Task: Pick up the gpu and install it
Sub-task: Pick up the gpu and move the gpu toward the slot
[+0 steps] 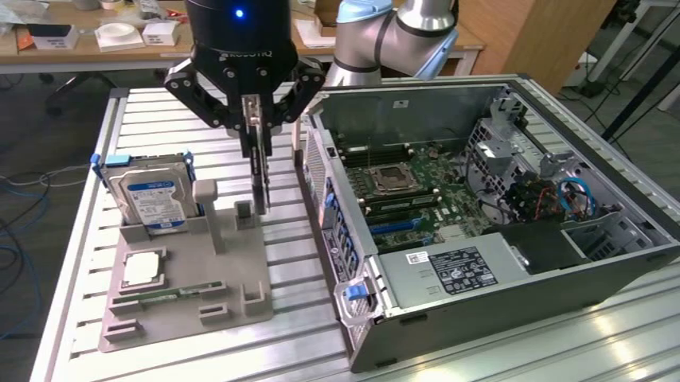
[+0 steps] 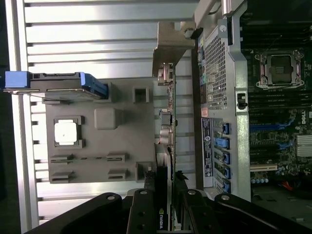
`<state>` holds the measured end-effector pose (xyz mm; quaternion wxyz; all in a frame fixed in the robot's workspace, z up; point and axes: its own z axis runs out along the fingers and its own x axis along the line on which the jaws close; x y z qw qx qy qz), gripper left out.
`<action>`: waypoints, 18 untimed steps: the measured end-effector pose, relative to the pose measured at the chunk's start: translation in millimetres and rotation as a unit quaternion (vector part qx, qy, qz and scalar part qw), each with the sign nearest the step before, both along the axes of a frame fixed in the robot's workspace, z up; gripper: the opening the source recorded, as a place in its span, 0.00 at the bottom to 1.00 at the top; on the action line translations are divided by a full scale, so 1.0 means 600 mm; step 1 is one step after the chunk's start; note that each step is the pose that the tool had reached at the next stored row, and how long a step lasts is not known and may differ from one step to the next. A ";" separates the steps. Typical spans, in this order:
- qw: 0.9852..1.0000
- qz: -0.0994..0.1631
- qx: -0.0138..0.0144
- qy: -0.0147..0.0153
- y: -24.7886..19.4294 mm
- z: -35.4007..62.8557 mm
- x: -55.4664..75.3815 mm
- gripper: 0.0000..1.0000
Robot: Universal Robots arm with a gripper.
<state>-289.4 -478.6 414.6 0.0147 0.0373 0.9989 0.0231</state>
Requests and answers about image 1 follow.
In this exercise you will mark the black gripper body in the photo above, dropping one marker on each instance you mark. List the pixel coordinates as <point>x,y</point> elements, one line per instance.
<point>240,44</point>

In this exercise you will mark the black graphics card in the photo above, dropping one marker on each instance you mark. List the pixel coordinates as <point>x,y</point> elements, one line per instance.
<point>260,187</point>

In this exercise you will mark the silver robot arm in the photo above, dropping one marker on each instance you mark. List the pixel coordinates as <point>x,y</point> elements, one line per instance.
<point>361,40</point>

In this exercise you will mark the white papers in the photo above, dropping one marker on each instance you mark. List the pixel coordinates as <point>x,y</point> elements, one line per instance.
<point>316,36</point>

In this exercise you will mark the small red tool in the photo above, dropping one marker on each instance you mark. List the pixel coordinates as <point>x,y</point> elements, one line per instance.
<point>176,15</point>

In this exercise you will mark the small white box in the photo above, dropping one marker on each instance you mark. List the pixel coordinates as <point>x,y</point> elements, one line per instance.
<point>160,33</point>

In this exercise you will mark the cardboard box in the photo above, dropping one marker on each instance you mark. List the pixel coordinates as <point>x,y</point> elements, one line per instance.
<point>325,12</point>

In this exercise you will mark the white tape box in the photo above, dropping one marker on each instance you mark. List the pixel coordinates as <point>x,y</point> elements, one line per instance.
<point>120,40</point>

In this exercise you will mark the wooden desk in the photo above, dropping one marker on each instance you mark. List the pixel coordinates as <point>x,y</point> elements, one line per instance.
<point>85,55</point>

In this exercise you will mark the black chair base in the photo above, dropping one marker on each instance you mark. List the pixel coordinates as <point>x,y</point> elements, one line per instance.
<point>66,89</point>

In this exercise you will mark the white tape roll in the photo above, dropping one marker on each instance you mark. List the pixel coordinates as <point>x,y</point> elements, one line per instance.
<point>112,4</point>

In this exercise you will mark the hard disk with blue caddy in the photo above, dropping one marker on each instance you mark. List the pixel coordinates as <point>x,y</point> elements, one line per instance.
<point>149,199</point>

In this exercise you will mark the CPU socket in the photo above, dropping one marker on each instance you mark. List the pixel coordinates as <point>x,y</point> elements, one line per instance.
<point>394,179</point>

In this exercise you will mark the white box with black lid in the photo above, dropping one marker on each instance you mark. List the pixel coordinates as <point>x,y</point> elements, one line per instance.
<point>54,40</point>

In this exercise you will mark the grey cup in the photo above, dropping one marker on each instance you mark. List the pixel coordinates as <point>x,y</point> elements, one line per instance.
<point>85,4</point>

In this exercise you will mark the installed black RAM stick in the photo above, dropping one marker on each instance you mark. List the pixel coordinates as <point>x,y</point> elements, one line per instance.
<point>404,202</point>

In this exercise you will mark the green motherboard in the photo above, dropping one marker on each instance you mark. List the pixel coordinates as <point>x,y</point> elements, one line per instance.
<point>452,187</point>

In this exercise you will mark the clear plastic bag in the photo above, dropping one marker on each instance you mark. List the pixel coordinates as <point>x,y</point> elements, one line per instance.
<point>22,12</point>

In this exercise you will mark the blue expansion slot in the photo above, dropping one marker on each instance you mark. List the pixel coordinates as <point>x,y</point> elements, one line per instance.
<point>396,227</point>

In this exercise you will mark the silver disk bay cage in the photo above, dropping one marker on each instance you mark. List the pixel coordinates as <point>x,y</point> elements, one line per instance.
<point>496,157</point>

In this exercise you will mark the silver CPU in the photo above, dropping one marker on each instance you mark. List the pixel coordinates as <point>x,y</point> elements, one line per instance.
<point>141,270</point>

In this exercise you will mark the grey parts rack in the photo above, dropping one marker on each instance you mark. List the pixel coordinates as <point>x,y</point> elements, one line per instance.
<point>202,286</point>

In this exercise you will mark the wooden cabinet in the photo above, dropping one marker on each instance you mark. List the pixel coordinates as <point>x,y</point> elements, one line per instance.
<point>558,40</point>

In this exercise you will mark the green RAM stick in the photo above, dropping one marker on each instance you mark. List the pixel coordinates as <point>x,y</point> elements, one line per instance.
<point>176,293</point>

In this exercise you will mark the grey power supply unit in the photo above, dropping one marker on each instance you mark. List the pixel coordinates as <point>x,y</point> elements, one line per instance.
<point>410,282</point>

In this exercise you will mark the blue case latch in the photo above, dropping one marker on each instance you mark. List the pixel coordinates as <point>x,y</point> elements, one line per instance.
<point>355,294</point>

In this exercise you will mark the black plastic shroud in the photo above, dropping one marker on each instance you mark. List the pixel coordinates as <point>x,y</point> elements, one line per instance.
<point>542,246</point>

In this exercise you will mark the open black PC case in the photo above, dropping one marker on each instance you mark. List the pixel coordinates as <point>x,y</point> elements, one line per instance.
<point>479,326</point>

